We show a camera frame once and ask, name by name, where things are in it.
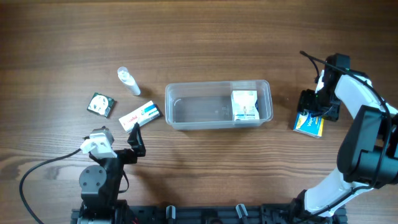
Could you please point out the white Beiersdorf plaster box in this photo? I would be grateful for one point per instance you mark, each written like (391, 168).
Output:
(244, 105)

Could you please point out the small clear white bottle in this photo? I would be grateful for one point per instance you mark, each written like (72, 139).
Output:
(128, 81)

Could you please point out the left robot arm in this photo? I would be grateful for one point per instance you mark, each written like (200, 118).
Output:
(100, 183)

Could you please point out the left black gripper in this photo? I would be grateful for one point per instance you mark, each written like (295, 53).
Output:
(121, 154)

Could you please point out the clear plastic container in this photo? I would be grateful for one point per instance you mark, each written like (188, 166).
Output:
(209, 105)

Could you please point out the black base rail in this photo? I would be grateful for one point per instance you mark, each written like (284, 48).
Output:
(264, 214)

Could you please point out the white red medicine box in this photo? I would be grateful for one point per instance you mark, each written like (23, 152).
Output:
(142, 116)

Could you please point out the blue yellow VapoDrops box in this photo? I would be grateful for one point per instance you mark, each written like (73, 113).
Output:
(309, 125)

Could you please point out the dark green round-label box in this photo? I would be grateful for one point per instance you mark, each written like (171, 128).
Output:
(101, 105)

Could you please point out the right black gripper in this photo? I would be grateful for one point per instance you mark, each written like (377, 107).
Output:
(305, 102)

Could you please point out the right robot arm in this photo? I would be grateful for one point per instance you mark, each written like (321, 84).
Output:
(367, 157)

